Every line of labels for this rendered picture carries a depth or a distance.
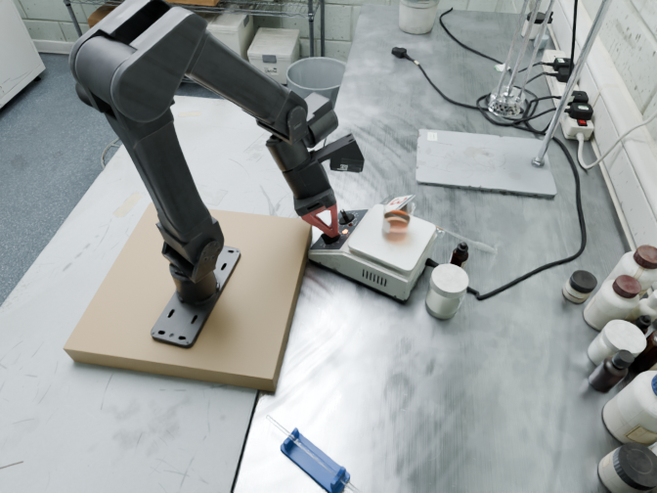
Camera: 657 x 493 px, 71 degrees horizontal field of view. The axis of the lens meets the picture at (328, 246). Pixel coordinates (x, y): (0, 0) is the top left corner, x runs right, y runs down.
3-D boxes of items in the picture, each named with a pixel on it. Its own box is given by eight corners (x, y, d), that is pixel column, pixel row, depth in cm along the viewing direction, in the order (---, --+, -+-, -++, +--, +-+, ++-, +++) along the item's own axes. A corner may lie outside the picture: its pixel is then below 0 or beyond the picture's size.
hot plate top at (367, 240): (344, 247, 78) (345, 244, 77) (375, 205, 85) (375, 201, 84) (410, 275, 74) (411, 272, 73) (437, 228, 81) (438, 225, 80)
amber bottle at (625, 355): (595, 394, 69) (622, 369, 63) (584, 374, 71) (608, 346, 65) (616, 390, 69) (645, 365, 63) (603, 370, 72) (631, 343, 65)
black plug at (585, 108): (561, 118, 110) (564, 111, 109) (558, 108, 113) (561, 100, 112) (591, 120, 110) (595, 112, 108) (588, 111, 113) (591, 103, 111)
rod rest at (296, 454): (279, 449, 64) (277, 440, 61) (294, 429, 66) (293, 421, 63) (335, 499, 60) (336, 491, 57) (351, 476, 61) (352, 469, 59)
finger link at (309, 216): (348, 215, 86) (327, 174, 82) (354, 234, 80) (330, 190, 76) (316, 231, 87) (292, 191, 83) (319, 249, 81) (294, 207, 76)
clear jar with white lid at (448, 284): (440, 326, 77) (449, 298, 71) (416, 301, 80) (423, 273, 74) (465, 309, 79) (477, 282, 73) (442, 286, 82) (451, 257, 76)
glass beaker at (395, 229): (404, 250, 77) (411, 216, 71) (373, 241, 78) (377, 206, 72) (415, 227, 80) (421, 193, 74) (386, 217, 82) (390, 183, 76)
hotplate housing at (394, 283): (306, 262, 86) (304, 233, 80) (339, 219, 94) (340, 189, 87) (416, 311, 79) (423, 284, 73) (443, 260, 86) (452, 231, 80)
